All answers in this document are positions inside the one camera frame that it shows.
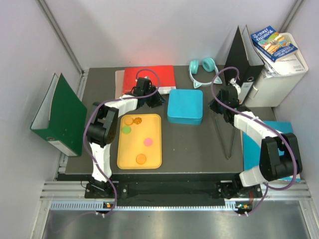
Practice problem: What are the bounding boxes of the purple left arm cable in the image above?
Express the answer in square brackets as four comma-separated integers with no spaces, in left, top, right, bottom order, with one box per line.
[83,68,160,217]

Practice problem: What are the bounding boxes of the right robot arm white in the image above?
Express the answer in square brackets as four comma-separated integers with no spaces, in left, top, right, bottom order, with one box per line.
[209,79,303,197]

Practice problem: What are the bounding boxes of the brown flower cookie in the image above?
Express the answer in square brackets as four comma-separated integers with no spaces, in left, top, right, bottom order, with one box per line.
[133,117,142,124]

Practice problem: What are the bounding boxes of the grey metal tongs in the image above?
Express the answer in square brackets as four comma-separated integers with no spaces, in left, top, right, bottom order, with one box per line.
[214,117,236,160]

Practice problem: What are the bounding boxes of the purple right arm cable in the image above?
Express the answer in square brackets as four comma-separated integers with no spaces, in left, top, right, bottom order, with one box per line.
[211,66,299,217]

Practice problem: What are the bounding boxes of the green ring binder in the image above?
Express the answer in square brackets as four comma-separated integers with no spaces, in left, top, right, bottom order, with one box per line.
[30,74,87,157]

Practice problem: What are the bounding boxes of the blue paperback book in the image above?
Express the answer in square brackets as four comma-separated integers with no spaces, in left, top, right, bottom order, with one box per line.
[250,25,298,63]

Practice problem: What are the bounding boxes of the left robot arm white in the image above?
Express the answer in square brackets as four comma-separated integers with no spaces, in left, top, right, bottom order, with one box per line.
[83,78,164,198]

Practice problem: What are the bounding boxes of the black ring binder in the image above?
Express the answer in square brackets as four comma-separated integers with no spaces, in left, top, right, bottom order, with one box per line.
[225,26,264,104]

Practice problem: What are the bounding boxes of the yellow plastic tray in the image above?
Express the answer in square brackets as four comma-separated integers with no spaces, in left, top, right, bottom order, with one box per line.
[117,114,162,170]

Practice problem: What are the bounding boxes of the white storage bin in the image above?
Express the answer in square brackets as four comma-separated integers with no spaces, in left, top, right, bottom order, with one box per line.
[245,33,309,107]

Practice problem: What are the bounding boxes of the teal cat ear headphones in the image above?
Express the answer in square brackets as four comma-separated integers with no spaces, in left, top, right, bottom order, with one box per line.
[188,57,222,89]

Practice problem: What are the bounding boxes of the grey slotted cable duct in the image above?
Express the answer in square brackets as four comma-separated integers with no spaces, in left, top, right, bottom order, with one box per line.
[50,201,238,211]

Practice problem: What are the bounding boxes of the blue folder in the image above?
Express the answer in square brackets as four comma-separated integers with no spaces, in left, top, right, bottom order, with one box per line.
[243,121,293,170]

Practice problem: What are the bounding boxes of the round tan cookie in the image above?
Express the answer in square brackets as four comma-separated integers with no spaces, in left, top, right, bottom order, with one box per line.
[124,117,134,125]

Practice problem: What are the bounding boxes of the pink cookie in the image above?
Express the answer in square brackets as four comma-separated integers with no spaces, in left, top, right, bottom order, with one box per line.
[144,137,153,146]

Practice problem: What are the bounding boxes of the round orange biscuit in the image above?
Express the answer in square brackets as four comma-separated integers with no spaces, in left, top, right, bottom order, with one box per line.
[136,154,147,164]

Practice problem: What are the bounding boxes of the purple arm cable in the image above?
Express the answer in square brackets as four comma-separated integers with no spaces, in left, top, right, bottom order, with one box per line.
[211,66,299,217]
[83,68,160,217]

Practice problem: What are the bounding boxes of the teal tin lid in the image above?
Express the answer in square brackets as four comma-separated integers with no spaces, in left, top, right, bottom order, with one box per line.
[167,89,203,119]

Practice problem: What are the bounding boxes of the white papers in bin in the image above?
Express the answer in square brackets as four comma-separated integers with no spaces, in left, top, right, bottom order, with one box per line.
[257,50,306,78]

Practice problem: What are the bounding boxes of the teal cookie tin box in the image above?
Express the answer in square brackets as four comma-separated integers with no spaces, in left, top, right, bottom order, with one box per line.
[167,117,202,125]

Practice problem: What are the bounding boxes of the brown notebook under red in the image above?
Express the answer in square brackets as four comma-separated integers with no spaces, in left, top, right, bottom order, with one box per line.
[115,70,125,99]

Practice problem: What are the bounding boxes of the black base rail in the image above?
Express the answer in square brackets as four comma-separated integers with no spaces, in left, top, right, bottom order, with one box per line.
[85,173,262,201]

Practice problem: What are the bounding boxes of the green cookie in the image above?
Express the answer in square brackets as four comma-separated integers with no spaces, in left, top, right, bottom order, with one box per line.
[122,125,131,134]

